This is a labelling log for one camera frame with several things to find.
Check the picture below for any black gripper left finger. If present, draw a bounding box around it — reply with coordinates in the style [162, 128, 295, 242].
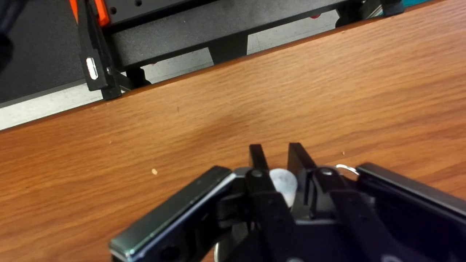
[245, 144, 295, 262]

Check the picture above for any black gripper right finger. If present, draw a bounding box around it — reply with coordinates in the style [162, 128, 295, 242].
[288, 143, 403, 262]

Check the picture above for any white marker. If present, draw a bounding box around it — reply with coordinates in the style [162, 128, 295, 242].
[269, 169, 296, 208]

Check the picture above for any near black orange clamp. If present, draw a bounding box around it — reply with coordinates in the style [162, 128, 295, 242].
[68, 0, 132, 100]

